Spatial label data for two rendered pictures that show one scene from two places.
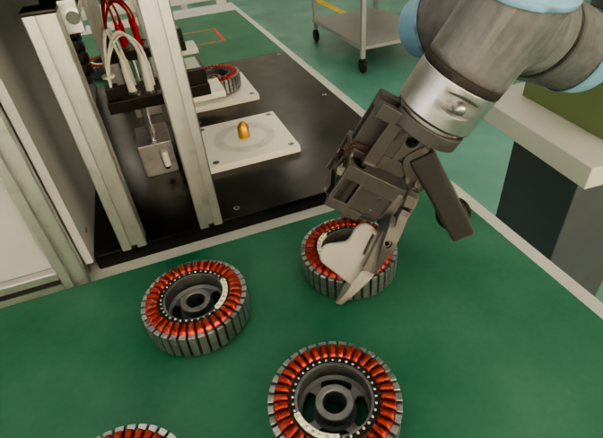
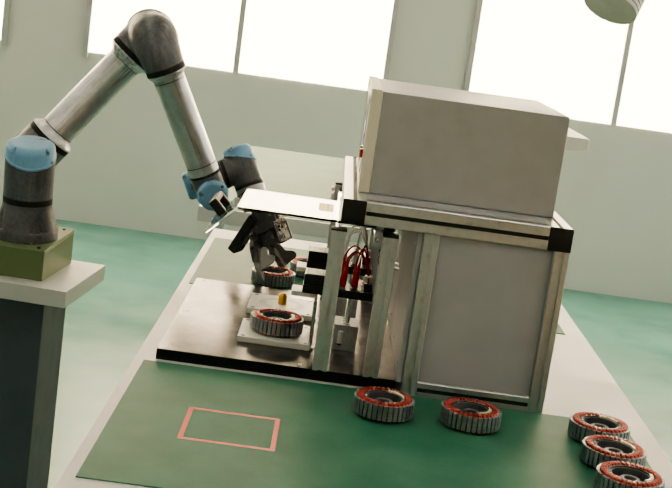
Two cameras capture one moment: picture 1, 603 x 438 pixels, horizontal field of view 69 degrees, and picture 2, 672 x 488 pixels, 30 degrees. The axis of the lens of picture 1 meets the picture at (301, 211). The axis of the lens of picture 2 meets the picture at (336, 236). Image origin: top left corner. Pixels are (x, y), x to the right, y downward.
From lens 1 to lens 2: 3.49 m
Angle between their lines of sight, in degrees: 130
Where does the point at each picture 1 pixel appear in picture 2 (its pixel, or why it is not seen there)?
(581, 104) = (62, 254)
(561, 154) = (98, 273)
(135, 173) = (361, 318)
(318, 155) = (243, 293)
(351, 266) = (285, 257)
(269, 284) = not seen: hidden behind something
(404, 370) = not seen: hidden behind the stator
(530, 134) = (89, 279)
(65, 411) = not seen: hidden behind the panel
